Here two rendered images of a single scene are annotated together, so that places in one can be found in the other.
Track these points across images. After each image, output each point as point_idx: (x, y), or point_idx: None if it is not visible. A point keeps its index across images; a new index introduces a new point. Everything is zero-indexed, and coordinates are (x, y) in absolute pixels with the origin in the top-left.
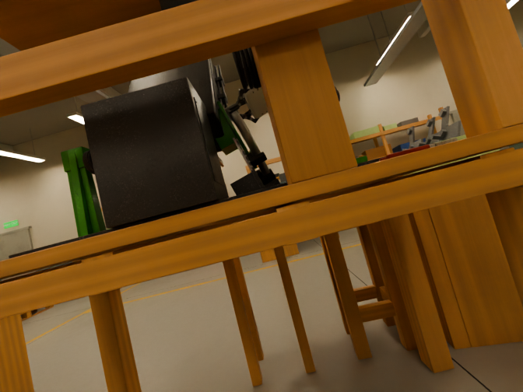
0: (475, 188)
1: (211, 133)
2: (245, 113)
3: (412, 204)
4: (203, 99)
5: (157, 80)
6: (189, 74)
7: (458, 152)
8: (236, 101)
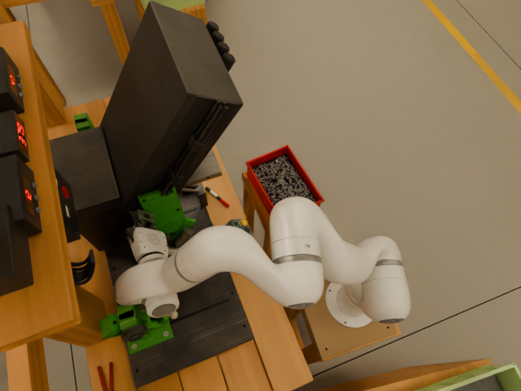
0: None
1: (118, 216)
2: (152, 229)
3: None
4: (125, 186)
5: (138, 81)
6: (147, 123)
7: None
8: (136, 224)
